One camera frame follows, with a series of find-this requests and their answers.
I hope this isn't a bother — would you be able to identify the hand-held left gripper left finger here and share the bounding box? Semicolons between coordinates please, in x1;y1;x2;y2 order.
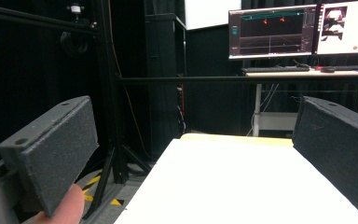
0;95;100;218

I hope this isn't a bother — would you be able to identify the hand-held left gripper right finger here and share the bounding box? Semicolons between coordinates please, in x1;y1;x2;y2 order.
292;95;358;213

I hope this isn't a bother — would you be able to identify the white-legged desk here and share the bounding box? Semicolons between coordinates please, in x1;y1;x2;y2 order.
244;68;358;138

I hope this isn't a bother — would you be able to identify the black keyboard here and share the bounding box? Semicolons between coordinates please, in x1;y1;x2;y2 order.
241;65;311;75

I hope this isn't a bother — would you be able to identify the monitor with white screen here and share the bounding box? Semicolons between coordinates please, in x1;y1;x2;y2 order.
315;0;358;56

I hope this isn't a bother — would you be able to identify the black cabinet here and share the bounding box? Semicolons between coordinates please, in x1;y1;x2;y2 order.
144;12;188;157

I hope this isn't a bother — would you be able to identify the monitor with dark screen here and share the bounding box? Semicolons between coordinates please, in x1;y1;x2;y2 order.
227;4;318;61

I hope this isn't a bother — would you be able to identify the white board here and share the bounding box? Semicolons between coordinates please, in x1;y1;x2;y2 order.
184;0;242;31

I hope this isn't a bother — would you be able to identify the black metal frame stand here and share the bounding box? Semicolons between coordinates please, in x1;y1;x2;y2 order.
0;0;358;220

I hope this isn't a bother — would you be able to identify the coiled black cable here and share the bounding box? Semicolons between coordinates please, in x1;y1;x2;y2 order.
59;30;90;59

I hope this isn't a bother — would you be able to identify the camera on stand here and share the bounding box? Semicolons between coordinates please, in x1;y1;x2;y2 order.
66;2;86;21

